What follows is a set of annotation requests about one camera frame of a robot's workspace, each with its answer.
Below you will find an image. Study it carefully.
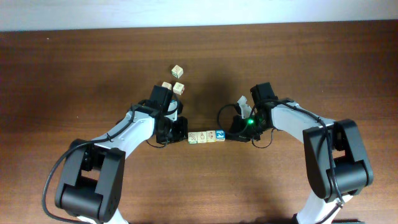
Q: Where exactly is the blue letter block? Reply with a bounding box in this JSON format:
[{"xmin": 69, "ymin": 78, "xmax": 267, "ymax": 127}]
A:
[{"xmin": 215, "ymin": 129, "xmax": 226, "ymax": 142}]

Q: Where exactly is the yellow-edged picture block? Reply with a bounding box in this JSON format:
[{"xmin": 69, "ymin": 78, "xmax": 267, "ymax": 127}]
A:
[{"xmin": 206, "ymin": 130, "xmax": 216, "ymax": 142}]

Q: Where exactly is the green V block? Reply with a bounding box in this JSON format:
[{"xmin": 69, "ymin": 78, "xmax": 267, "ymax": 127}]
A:
[{"xmin": 188, "ymin": 132, "xmax": 198, "ymax": 144}]

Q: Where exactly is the blue D block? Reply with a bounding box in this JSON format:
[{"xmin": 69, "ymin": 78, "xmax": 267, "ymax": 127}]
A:
[{"xmin": 197, "ymin": 131, "xmax": 207, "ymax": 143}]

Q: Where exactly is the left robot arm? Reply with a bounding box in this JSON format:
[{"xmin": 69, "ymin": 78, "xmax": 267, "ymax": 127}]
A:
[{"xmin": 55, "ymin": 85, "xmax": 187, "ymax": 223}]

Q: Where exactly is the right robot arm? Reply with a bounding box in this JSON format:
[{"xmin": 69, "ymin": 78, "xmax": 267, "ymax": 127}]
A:
[{"xmin": 225, "ymin": 83, "xmax": 374, "ymax": 223}]

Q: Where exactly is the green N block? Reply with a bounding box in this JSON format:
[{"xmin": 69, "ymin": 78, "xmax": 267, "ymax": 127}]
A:
[{"xmin": 173, "ymin": 82, "xmax": 185, "ymax": 95}]

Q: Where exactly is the pretzel picture block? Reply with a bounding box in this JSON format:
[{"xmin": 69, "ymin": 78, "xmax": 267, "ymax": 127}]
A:
[{"xmin": 162, "ymin": 82, "xmax": 172, "ymax": 90}]

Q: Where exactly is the green-edged picture block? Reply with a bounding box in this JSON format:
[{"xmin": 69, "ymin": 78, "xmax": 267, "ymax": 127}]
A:
[{"xmin": 171, "ymin": 65, "xmax": 183, "ymax": 78}]

